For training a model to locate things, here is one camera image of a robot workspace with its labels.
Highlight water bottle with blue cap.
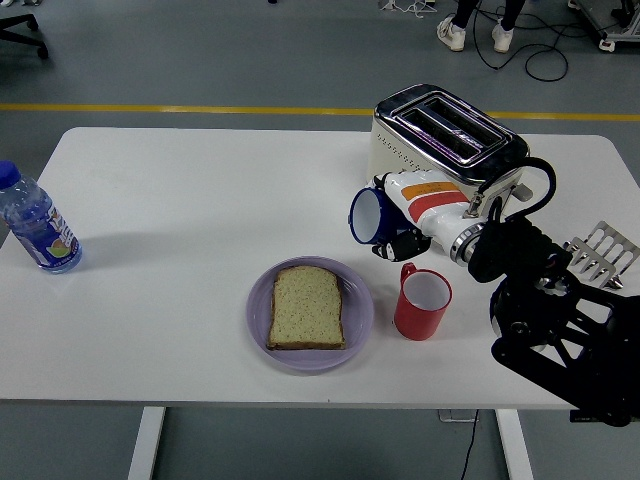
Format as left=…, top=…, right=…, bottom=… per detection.
left=0, top=159, right=84, bottom=275

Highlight black floor cable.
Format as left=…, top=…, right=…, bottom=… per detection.
left=469, top=0, right=601, bottom=82

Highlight white paper card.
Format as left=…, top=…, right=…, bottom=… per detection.
left=509, top=170, right=551, bottom=221

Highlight black office chair base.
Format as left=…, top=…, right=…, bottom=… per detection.
left=0, top=13, right=50, bottom=61

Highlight black cable under table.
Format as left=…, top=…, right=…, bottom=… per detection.
left=458, top=409, right=481, bottom=480

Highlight metal equipment frame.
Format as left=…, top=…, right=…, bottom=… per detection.
left=568, top=0, right=640, bottom=52

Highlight grey box under table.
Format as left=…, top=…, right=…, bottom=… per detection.
left=437, top=409, right=479, bottom=424

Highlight blue enamel cup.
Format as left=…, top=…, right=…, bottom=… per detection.
left=348, top=187, right=416, bottom=246

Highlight purple plate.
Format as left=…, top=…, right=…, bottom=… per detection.
left=245, top=255, right=375, bottom=372

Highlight cream and chrome toaster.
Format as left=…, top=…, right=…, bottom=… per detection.
left=367, top=83, right=535, bottom=224

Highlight person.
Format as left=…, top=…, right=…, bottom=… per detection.
left=436, top=0, right=526, bottom=54

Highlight white table leg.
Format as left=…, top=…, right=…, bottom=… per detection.
left=127, top=406, right=167, bottom=480
left=494, top=408, right=535, bottom=480

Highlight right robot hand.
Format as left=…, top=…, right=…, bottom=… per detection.
left=370, top=168, right=481, bottom=264

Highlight white floor cables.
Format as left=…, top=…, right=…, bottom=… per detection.
left=377, top=0, right=437, bottom=20

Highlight slice of bread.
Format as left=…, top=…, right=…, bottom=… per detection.
left=265, top=265, right=347, bottom=351

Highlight metal toast rack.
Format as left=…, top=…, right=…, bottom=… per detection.
left=563, top=220, right=640, bottom=291

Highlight red enamel cup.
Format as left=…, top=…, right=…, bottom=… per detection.
left=393, top=261, right=453, bottom=343

